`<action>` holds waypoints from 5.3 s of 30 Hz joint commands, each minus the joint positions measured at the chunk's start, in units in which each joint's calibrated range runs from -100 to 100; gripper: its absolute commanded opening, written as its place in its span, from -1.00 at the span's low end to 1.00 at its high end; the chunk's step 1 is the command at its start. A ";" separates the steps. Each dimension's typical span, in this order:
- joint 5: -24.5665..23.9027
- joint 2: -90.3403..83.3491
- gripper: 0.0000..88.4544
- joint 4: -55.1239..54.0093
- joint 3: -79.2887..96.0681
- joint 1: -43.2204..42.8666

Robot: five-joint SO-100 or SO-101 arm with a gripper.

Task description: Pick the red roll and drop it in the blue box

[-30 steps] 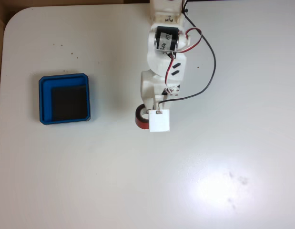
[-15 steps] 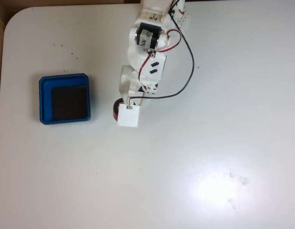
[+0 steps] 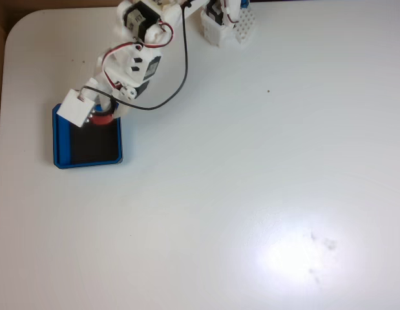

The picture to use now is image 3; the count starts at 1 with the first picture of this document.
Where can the blue table clamp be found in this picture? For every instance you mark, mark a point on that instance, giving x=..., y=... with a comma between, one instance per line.
x=245, y=3

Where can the red double-sided tape roll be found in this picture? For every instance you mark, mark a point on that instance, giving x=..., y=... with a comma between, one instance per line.
x=101, y=120

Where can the white square camera box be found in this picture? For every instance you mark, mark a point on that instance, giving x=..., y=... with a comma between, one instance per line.
x=75, y=108

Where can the blue square box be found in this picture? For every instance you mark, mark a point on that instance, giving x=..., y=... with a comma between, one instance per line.
x=59, y=142

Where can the white perforated base plate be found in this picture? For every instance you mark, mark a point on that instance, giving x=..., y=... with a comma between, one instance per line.
x=246, y=26

